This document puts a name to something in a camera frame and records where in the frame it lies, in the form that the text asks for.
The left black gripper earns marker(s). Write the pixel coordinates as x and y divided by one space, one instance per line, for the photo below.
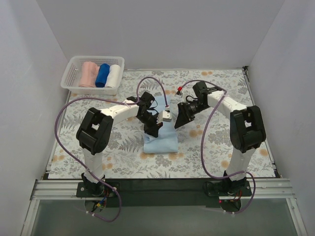
152 126

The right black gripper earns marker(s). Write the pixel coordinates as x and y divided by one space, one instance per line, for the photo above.
184 112

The light blue towel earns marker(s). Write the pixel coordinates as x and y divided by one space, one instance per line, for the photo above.
166 142

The pink towel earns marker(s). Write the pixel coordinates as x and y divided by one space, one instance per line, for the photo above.
89 74

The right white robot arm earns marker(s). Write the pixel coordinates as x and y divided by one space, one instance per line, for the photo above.
246 132

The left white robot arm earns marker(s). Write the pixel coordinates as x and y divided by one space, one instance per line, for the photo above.
94 134

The white rolled towel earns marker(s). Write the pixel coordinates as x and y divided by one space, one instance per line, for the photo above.
113 76

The blue rolled towel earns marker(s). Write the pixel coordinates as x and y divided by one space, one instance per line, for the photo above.
103 73

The white plastic basket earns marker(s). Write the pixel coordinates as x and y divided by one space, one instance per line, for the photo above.
72 74

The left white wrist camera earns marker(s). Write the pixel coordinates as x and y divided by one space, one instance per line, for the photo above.
164 116

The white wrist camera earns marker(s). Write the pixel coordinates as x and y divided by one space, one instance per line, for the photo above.
164 116
179 91

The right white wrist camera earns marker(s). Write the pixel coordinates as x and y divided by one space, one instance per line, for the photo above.
179 91

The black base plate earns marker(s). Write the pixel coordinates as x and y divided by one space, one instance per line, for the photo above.
165 192

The aluminium rail frame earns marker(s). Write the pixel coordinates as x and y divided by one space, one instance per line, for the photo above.
65 189

